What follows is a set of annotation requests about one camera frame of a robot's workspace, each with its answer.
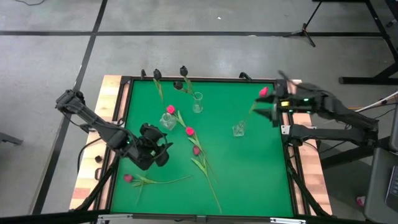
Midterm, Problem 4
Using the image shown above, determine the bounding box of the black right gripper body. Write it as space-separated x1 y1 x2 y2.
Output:
272 79 322 128

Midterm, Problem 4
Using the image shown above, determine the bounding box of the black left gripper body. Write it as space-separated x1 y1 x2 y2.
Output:
132 123 169 171

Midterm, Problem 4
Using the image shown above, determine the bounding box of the bright red artificial tulip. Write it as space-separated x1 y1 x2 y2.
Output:
185 126 218 183
241 86 270 134
166 105 189 130

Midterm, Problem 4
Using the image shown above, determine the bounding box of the black artificial tulip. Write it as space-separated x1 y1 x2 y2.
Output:
179 65 200 100
173 80 198 100
152 68 167 114

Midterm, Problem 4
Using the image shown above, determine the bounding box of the cut crystal glass vase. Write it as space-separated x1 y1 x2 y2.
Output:
159 112 178 131

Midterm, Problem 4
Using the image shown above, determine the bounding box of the ribbed clear glass bell vase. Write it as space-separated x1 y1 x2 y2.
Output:
232 123 246 138

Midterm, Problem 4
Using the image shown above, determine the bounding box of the slim clear glass carafe vase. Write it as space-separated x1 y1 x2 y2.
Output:
192 91 205 114

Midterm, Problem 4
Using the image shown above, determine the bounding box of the pink tulip lower left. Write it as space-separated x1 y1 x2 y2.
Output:
123 173 193 189

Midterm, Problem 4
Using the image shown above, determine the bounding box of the black tripod stand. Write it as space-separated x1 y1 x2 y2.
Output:
282 0 324 48

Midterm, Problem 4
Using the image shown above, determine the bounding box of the black floor bar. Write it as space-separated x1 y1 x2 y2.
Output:
320 136 398 170

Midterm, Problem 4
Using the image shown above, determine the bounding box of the black desk foot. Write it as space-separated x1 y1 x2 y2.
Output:
338 62 398 85

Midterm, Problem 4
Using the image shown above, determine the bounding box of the green table mat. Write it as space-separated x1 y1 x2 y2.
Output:
111 79 295 218

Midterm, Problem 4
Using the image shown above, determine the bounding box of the white rod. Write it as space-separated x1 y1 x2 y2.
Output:
356 91 398 113

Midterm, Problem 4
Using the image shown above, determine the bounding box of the grey desk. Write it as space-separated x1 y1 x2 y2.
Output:
363 147 398 224

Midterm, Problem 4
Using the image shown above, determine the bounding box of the dark grey keyboard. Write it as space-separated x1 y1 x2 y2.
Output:
385 166 398 212

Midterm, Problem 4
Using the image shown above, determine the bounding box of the grey furniture leg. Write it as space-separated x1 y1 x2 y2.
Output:
0 132 24 146

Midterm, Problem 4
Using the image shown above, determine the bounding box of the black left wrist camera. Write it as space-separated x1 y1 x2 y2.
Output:
140 123 166 140

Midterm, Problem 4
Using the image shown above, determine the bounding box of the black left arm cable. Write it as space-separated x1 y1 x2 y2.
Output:
76 136 105 174

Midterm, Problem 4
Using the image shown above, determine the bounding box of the silver frame bracket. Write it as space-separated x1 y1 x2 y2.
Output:
270 217 307 224
98 213 133 222

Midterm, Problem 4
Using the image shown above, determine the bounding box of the black floor cable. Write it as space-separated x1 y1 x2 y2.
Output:
14 0 46 6
373 108 398 121

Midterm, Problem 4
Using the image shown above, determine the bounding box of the black desk leg frame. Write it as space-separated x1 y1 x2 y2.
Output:
312 0 398 54

